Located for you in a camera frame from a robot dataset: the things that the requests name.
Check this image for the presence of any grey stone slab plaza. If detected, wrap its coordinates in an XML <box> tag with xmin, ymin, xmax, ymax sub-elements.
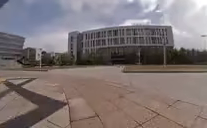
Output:
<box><xmin>0</xmin><ymin>65</ymin><xmax>207</xmax><ymax>128</ymax></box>

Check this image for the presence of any large curved white building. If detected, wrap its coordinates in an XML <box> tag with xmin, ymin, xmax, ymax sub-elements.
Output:
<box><xmin>67</xmin><ymin>24</ymin><xmax>175</xmax><ymax>65</ymax></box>

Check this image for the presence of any pole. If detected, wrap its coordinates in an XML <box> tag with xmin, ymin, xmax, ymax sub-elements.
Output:
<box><xmin>162</xmin><ymin>42</ymin><xmax>167</xmax><ymax>68</ymax></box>

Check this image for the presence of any white signpost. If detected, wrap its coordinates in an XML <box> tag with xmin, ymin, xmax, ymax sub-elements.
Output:
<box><xmin>37</xmin><ymin>48</ymin><xmax>44</xmax><ymax>70</ymax></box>

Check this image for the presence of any small brown building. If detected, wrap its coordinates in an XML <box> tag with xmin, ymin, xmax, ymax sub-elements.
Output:
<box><xmin>22</xmin><ymin>47</ymin><xmax>38</xmax><ymax>62</ymax></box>

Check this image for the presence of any row of trees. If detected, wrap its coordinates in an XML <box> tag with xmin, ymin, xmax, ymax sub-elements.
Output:
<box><xmin>40</xmin><ymin>46</ymin><xmax>207</xmax><ymax>66</ymax></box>

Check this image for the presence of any grey office building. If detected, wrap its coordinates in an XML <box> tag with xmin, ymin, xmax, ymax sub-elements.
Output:
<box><xmin>0</xmin><ymin>31</ymin><xmax>26</xmax><ymax>61</ymax></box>

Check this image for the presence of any street lamp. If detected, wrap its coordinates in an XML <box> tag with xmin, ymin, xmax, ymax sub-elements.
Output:
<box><xmin>200</xmin><ymin>34</ymin><xmax>207</xmax><ymax>52</ymax></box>

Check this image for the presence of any low grey wall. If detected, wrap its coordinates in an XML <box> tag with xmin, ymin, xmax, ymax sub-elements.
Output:
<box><xmin>0</xmin><ymin>59</ymin><xmax>24</xmax><ymax>70</ymax></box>

